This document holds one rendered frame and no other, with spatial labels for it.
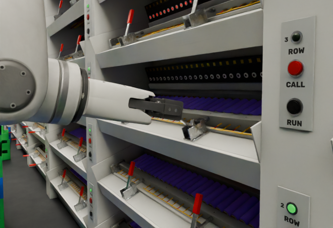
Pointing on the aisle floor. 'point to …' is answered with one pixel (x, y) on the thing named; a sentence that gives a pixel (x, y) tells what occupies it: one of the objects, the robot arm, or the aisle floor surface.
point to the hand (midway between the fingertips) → (168, 109)
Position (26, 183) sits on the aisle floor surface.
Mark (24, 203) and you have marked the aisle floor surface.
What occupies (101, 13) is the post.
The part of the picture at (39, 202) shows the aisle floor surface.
